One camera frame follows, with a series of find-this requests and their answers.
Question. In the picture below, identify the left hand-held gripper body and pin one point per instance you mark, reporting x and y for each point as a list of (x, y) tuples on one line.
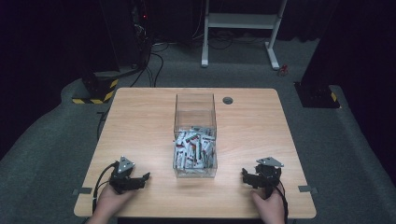
[(122, 182)]

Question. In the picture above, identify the person's left hand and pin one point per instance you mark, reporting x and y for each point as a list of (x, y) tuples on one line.
[(109, 203)]

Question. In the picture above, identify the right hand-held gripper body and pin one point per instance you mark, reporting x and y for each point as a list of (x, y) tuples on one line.
[(267, 175)]

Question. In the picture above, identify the yellow-black striped stand base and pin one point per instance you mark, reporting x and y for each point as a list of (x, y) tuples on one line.
[(98, 90)]

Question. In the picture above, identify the black stand base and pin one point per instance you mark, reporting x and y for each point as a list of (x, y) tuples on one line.
[(316, 95)]

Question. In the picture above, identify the grey tape piece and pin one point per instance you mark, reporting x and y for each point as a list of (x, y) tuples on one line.
[(82, 191), (307, 189)]

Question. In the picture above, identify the pile of white packets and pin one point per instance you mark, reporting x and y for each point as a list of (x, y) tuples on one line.
[(194, 149)]

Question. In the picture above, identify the person's right hand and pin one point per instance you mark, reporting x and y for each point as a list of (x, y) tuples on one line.
[(269, 208)]

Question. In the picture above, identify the clear plastic box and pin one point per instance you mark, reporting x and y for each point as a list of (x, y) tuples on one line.
[(195, 137)]

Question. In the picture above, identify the dark equipment rack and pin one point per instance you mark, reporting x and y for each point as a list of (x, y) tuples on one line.
[(141, 31)]

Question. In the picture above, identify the small red object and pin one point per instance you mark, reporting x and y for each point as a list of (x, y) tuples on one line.
[(283, 71)]

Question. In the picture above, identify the white metal desk frame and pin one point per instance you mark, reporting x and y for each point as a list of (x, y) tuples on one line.
[(239, 21)]

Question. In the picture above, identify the grey table grommet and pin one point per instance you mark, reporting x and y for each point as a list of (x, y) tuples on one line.
[(228, 100)]

